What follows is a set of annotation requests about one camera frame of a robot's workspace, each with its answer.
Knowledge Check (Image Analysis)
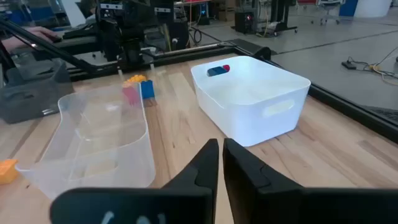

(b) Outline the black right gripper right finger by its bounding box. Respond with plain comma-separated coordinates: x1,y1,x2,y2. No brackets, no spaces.
222,138,398,224

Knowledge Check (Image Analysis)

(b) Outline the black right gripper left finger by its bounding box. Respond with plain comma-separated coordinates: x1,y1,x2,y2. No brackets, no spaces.
49,138,220,224

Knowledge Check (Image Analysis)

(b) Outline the long blue toy block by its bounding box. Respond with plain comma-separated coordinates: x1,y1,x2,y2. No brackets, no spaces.
206,65,228,77

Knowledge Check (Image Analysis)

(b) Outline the white plastic bin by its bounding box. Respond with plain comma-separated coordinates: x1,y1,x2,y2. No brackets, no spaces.
190,55,312,147

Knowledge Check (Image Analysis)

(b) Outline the clear plastic bin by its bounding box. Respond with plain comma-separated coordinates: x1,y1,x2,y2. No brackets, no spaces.
15,82,156,200

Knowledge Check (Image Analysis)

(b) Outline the black clamp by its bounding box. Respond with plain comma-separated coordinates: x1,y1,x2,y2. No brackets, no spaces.
254,46,272,61

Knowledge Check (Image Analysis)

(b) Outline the yellow square toy block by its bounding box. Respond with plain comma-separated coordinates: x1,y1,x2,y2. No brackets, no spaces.
0,159,19,185

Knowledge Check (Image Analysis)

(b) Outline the grey plastic bin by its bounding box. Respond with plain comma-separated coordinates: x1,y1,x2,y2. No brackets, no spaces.
0,58,75,124

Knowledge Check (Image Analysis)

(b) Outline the black computer tower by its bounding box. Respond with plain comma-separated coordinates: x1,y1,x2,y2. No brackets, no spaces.
234,11,259,34

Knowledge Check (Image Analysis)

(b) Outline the black desk leg stand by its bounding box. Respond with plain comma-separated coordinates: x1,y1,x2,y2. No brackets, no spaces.
269,0,299,34

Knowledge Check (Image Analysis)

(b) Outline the cardboard box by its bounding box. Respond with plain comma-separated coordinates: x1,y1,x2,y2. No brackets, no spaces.
217,1,236,22

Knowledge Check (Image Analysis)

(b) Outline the white office chair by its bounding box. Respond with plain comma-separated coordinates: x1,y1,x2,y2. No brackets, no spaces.
310,0,346,26

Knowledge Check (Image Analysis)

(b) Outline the person's hand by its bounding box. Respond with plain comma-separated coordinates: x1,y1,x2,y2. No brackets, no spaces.
1,26,60,52

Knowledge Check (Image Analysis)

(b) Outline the black table frame rail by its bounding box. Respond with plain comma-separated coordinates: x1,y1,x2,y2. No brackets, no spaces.
68,39,398,144

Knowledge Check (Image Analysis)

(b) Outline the black floor cable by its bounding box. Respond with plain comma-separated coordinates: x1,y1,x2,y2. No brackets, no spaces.
346,46,398,78

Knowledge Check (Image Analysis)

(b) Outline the yellow floor cable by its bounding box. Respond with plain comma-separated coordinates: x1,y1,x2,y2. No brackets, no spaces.
369,63,398,86

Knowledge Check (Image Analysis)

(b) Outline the black diagonal frame strut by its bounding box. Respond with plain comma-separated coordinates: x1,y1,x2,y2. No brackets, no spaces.
0,17,100,74

